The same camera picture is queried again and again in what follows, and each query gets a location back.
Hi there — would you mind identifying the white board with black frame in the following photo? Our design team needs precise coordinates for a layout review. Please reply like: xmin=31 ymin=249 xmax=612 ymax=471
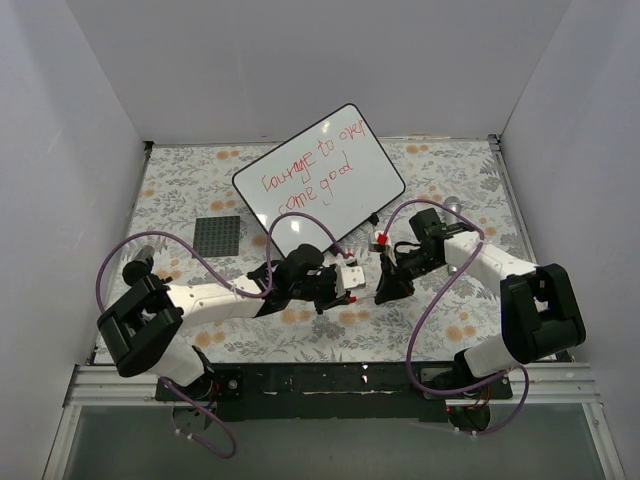
xmin=232 ymin=104 xmax=406 ymax=256

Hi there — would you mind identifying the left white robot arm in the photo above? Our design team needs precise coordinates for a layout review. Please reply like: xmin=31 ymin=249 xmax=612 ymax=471
xmin=97 ymin=244 xmax=366 ymax=400

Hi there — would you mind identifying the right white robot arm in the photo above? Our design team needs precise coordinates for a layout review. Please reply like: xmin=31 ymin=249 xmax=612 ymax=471
xmin=372 ymin=208 xmax=586 ymax=398

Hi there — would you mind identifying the floral patterned table mat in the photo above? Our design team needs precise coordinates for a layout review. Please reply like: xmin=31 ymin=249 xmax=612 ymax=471
xmin=113 ymin=137 xmax=532 ymax=363

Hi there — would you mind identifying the silver microphone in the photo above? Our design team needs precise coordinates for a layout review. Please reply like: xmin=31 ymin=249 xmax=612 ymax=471
xmin=444 ymin=196 xmax=466 ymax=276

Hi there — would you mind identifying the dark grey studded baseplate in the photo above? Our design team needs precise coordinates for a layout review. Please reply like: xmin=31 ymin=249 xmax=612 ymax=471
xmin=192 ymin=216 xmax=241 ymax=258

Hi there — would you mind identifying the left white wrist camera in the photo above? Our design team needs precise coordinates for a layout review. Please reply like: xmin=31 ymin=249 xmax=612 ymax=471
xmin=335 ymin=253 xmax=366 ymax=291

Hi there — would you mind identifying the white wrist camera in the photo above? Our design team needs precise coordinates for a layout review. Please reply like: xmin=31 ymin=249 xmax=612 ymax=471
xmin=335 ymin=253 xmax=366 ymax=291
xmin=368 ymin=230 xmax=395 ymax=258

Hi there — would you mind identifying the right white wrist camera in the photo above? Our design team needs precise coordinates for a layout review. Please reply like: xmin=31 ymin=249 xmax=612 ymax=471
xmin=368 ymin=230 xmax=395 ymax=258

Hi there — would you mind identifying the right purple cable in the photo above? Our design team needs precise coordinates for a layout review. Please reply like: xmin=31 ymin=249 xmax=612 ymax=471
xmin=384 ymin=198 xmax=531 ymax=435

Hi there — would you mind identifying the black front mounting rail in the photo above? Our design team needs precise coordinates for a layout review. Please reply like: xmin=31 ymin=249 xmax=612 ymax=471
xmin=154 ymin=360 xmax=514 ymax=424

